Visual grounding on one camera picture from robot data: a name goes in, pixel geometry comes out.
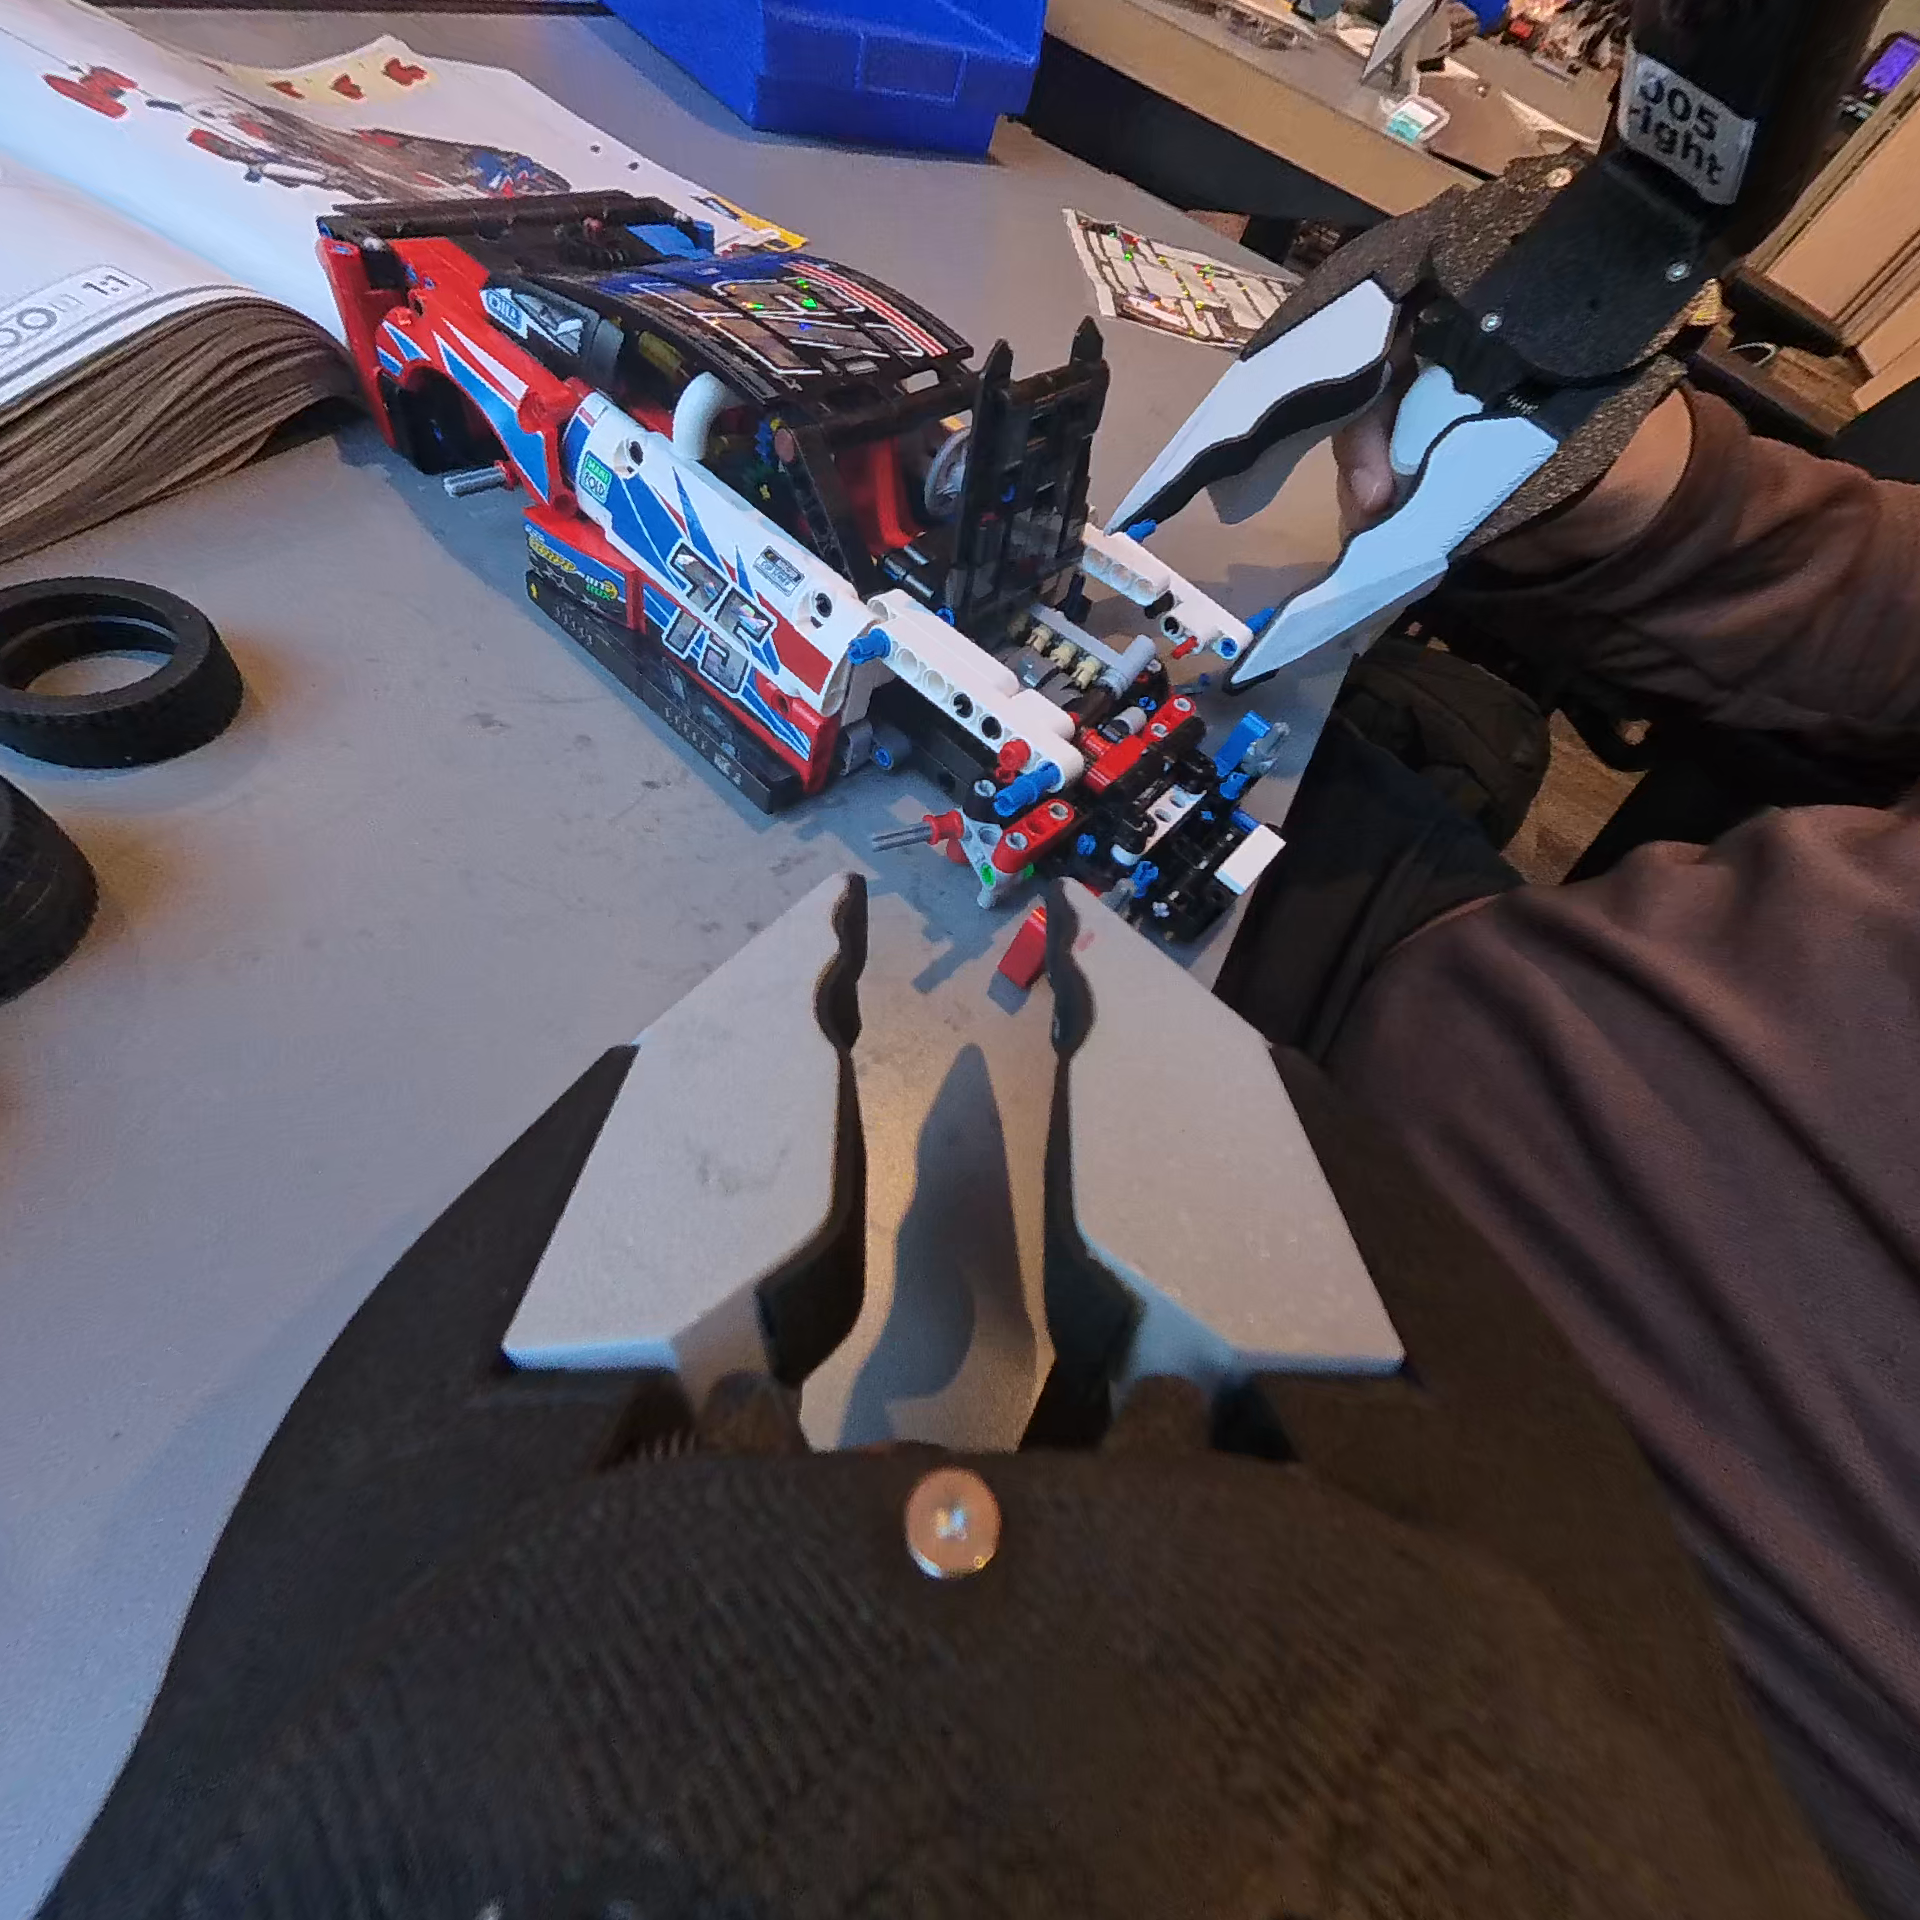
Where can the person's right hand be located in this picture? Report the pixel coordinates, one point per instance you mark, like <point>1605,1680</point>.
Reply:
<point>1362,474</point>

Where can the instruction booklet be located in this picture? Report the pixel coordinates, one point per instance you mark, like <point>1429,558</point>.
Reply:
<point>120,299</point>

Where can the toy brick race car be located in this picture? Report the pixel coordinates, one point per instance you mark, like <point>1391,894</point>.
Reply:
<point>674,494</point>

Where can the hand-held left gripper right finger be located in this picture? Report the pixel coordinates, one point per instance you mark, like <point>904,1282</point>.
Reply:
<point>1231,1201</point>

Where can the black and grey device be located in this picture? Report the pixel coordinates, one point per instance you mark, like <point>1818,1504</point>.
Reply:
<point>1412,30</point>

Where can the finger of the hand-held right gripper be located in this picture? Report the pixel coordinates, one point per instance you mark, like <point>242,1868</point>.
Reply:
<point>1412,540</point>
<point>1289,388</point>

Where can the small teal card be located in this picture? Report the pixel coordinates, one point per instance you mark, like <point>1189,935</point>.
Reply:
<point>1413,123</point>

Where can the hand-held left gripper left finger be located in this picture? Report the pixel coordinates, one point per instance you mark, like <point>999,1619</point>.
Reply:
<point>690,1201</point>

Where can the background desk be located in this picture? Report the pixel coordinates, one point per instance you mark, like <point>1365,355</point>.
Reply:
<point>1245,105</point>

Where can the holographic sticker sheet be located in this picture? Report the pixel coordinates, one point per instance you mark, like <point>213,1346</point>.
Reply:
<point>1184,278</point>

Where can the person's right forearm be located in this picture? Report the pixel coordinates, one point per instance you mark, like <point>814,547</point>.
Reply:
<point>1725,555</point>

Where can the black rubber tire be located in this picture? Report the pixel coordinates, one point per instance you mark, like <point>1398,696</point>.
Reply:
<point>54,900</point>

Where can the blue plastic bin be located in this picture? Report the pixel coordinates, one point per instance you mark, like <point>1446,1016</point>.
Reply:
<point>855,67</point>

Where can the grey desk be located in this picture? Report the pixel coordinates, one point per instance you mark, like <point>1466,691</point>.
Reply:
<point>301,974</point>

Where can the brown sweater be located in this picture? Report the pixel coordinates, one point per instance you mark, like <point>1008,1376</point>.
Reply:
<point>1650,1124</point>

